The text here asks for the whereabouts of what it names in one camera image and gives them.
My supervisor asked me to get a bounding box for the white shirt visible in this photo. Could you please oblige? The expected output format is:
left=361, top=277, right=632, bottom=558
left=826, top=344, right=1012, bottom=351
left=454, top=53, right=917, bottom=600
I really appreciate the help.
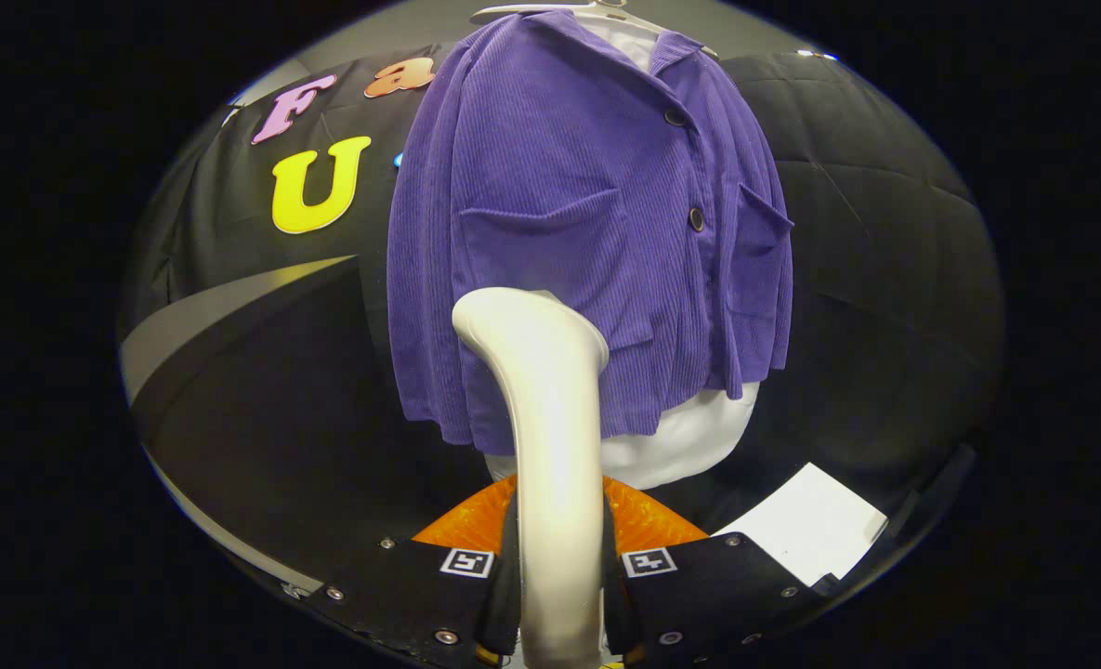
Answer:
left=485, top=11, right=761, bottom=492

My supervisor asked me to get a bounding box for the white garment steamer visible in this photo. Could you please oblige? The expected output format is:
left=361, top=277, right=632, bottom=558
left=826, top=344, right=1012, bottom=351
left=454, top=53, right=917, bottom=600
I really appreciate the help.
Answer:
left=452, top=286, right=611, bottom=669

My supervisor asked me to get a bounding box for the purple corduroy jacket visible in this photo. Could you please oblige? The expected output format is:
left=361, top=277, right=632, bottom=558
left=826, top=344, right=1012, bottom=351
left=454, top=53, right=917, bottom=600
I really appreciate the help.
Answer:
left=386, top=9, right=795, bottom=456

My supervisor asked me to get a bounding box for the white clothes hanger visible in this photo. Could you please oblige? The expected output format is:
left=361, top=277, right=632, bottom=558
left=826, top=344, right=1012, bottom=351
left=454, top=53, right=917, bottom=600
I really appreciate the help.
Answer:
left=471, top=0, right=720, bottom=59

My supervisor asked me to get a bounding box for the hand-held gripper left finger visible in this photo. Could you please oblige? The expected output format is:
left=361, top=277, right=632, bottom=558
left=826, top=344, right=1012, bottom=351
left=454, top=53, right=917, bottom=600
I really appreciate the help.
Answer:
left=322, top=474, right=523, bottom=669

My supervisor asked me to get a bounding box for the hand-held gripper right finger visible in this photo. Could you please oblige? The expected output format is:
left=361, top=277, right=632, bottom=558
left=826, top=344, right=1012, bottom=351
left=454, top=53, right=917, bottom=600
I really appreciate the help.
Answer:
left=599, top=474, right=834, bottom=669

